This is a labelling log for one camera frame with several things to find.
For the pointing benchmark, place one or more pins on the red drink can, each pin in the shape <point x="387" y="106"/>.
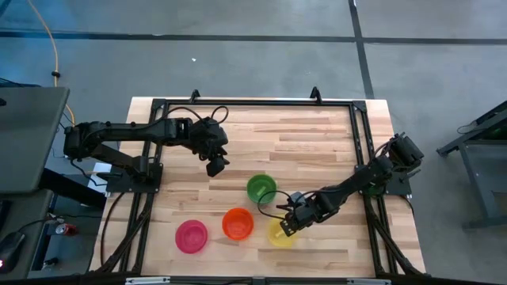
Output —
<point x="66" y="229"/>

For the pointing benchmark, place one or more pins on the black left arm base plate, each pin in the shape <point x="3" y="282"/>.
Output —
<point x="126" y="185"/>

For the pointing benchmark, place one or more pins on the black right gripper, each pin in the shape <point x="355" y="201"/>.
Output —
<point x="305" y="213"/>

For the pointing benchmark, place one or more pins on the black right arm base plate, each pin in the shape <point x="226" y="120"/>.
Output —
<point x="396" y="189"/>

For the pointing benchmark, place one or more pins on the green translucent plastic bowl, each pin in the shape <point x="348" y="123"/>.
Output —
<point x="259" y="186"/>

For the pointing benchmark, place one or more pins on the pink translucent plastic bowl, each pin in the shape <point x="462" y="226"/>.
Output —
<point x="191" y="236"/>

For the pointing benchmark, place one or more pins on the white power box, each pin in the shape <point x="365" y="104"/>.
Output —
<point x="99" y="170"/>

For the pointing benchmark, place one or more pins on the black frame clamp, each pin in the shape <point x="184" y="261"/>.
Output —
<point x="195" y="95"/>
<point x="315" y="93"/>

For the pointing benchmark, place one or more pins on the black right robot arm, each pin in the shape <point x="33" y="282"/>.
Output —
<point x="356" y="182"/>

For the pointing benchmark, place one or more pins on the orange translucent plastic bowl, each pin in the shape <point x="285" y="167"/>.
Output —
<point x="237" y="224"/>

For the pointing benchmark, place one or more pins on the grey desk top panel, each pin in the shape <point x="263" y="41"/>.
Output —
<point x="29" y="138"/>

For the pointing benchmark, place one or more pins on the black aluminium rig frame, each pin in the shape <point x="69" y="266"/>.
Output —
<point x="257" y="102"/>

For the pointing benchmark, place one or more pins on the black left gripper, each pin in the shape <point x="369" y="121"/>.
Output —
<point x="208" y="136"/>

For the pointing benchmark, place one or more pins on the silver metal bracket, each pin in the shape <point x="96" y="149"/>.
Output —
<point x="369" y="282"/>
<point x="147" y="280"/>

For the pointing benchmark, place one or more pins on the yellow translucent plastic bowl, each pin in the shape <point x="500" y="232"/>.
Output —
<point x="276" y="240"/>

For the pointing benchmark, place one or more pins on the black metal stand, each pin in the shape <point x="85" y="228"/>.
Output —
<point x="471" y="158"/>

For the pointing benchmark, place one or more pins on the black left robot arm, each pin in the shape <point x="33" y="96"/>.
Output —
<point x="130" y="132"/>

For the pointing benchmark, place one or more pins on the dark lower desk surface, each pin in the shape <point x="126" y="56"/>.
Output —
<point x="27" y="221"/>

